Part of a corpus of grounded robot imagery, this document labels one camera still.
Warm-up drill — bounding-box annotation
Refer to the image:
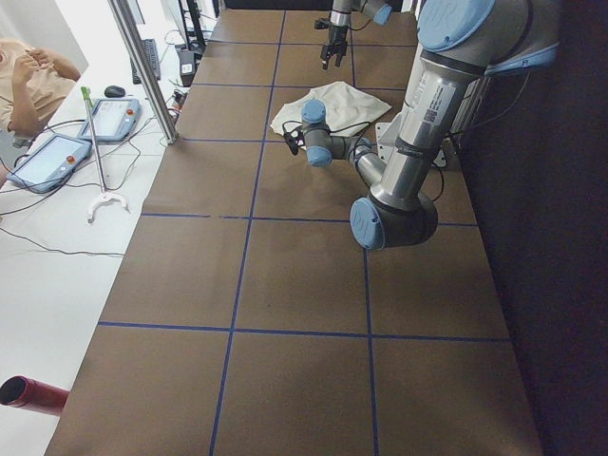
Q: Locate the red cylinder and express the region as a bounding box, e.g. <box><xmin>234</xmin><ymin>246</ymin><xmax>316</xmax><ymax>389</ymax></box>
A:
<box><xmin>1</xmin><ymin>375</ymin><xmax>69</xmax><ymax>416</ymax></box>

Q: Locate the far blue teach pendant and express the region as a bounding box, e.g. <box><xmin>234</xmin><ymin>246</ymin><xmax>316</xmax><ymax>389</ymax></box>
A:
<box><xmin>85</xmin><ymin>98</ymin><xmax>141</xmax><ymax>143</ymax></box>

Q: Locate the black computer mouse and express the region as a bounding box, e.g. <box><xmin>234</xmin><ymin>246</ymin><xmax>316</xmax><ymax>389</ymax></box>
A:
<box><xmin>104</xmin><ymin>85</ymin><xmax>126</xmax><ymax>98</ymax></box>

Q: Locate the black keyboard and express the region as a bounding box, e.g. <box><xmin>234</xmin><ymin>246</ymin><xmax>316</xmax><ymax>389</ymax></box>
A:
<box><xmin>130</xmin><ymin>39</ymin><xmax>161</xmax><ymax>85</ymax></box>

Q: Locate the cream long-sleeve cat shirt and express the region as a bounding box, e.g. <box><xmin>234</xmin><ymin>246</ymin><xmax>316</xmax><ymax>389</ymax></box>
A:
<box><xmin>270</xmin><ymin>81</ymin><xmax>391</xmax><ymax>137</ymax></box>

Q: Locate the aluminium frame post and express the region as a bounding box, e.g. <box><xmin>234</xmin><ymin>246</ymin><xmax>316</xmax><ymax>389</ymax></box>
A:
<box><xmin>108</xmin><ymin>0</ymin><xmax>178</xmax><ymax>144</ymax></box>

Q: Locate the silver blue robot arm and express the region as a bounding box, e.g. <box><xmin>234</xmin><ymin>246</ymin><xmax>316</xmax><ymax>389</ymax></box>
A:
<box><xmin>313</xmin><ymin>0</ymin><xmax>403</xmax><ymax>70</ymax></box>
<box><xmin>285</xmin><ymin>1</ymin><xmax>561</xmax><ymax>250</ymax></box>

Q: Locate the left black braided cable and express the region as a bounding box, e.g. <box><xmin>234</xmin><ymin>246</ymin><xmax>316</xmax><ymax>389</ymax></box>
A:
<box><xmin>280</xmin><ymin>119</ymin><xmax>371</xmax><ymax>139</ymax></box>

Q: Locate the seated person in beige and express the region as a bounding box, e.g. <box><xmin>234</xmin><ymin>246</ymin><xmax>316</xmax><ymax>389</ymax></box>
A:
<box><xmin>1</xmin><ymin>38</ymin><xmax>81</xmax><ymax>139</ymax></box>

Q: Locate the near blue teach pendant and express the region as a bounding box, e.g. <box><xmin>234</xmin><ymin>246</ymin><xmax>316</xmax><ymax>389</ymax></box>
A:
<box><xmin>8</xmin><ymin>134</ymin><xmax>91</xmax><ymax>194</ymax></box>

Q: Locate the blue teach pendant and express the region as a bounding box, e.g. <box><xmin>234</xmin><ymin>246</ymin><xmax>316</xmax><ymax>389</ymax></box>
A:
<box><xmin>85</xmin><ymin>98</ymin><xmax>141</xmax><ymax>143</ymax></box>
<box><xmin>8</xmin><ymin>134</ymin><xmax>91</xmax><ymax>194</ymax></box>

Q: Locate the white reacher stick green tip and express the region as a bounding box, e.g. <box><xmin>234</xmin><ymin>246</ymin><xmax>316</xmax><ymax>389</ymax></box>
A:
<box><xmin>81</xmin><ymin>85</ymin><xmax>130</xmax><ymax>224</ymax></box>

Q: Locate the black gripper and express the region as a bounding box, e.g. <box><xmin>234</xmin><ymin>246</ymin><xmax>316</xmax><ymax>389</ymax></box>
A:
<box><xmin>320</xmin><ymin>23</ymin><xmax>349</xmax><ymax>70</ymax></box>

